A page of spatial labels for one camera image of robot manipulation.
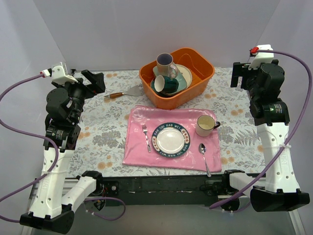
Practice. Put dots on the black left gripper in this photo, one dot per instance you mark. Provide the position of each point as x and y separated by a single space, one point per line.
88 83

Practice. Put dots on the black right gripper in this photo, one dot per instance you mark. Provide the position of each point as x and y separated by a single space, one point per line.
243 76

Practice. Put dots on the pink bottom plate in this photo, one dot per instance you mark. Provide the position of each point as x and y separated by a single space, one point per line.
186 73

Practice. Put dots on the pink purple ceramic mug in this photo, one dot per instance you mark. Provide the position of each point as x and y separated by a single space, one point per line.
166 66

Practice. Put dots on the dark green mug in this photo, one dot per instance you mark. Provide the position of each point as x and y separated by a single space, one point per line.
165 84

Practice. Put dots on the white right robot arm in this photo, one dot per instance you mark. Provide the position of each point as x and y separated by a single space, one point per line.
281 191

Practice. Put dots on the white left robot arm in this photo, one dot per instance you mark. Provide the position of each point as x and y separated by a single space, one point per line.
51 210

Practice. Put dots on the orange plastic bin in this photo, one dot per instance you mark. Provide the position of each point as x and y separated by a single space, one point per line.
201 70

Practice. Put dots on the beige enamel mug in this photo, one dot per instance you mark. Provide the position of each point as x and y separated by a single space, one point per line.
205 125

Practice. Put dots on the silver fork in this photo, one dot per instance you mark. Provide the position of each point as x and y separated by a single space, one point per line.
144 129

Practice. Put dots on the pink satin placemat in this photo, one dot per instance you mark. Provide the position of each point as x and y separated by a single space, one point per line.
136 152

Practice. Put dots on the silver spoon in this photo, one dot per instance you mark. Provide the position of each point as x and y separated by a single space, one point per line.
202 150

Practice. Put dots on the green rimmed white plate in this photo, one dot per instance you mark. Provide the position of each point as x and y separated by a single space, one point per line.
171 140

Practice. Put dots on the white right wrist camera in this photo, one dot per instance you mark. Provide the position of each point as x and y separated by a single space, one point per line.
260 57

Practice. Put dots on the wooden handled metal spatula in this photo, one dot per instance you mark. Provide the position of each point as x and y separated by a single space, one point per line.
132 91

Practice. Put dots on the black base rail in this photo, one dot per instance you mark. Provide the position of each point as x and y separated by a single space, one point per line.
151 190

